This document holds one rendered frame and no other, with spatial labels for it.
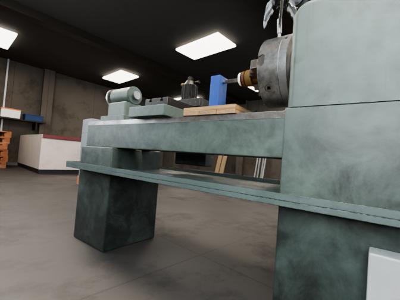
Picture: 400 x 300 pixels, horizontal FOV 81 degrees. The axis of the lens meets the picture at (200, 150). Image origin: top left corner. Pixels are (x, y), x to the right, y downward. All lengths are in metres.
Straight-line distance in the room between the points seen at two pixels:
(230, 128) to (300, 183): 0.39
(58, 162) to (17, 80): 3.49
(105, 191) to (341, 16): 1.51
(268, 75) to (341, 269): 0.74
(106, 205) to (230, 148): 0.95
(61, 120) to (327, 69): 8.88
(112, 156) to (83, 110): 8.00
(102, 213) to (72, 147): 5.07
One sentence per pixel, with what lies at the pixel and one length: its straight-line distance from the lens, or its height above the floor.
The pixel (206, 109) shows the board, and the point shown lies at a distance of 1.14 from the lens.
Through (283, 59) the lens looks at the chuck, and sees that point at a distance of 1.06.
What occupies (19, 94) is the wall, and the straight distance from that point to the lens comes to 9.15.
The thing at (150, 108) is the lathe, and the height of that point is 0.90.
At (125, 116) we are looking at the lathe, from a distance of 1.76.
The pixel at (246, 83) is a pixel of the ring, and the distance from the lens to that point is 1.25.
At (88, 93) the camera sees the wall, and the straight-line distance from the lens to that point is 9.76.
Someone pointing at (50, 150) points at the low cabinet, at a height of 0.56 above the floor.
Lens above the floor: 0.66
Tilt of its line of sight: 2 degrees up
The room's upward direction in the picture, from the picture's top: 4 degrees clockwise
